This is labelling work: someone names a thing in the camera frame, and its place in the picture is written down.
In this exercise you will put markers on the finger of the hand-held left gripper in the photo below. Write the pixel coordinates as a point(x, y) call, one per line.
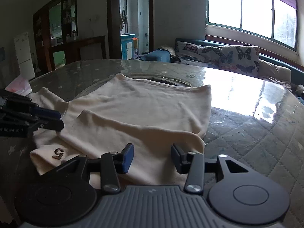
point(55, 125)
point(47, 112)

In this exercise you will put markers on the dark wooden shelf cabinet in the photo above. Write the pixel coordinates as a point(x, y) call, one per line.
point(40, 28)

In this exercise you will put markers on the blue sofa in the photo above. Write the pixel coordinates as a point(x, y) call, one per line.
point(156, 55)

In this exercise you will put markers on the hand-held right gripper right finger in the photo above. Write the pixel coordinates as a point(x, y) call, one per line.
point(177, 156)

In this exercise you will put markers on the long butterfly-print cushion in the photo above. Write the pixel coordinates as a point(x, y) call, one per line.
point(197, 52)

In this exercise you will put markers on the cream knit top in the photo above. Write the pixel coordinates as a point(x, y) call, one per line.
point(130, 106)

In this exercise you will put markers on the beige folded towel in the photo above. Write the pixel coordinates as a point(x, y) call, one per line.
point(168, 49)

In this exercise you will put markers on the dark wooden door frame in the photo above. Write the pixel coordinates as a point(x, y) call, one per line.
point(112, 28)

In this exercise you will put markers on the white refrigerator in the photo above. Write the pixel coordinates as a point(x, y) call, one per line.
point(23, 54)

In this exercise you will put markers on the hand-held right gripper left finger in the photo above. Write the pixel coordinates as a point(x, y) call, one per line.
point(128, 159)

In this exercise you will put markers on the dark wooden console table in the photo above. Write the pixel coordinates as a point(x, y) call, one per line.
point(78, 40)

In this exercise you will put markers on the round black induction cooker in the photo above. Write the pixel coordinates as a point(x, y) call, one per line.
point(175, 82)

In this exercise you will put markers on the orange plastic bin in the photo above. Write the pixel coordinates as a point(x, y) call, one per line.
point(135, 44)

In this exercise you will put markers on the beige cushion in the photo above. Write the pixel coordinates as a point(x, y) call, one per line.
point(273, 72)

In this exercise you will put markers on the grey plush toy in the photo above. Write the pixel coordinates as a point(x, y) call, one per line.
point(300, 89)

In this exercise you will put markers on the square butterfly-print cushion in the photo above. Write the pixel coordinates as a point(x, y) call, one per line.
point(239, 57)

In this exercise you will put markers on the hanging towel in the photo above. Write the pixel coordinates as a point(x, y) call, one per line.
point(123, 16)

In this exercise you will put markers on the green-framed window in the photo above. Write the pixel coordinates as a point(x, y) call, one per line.
point(254, 9)

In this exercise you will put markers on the blue bathroom cabinet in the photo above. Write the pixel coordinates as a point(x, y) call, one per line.
point(125, 47)

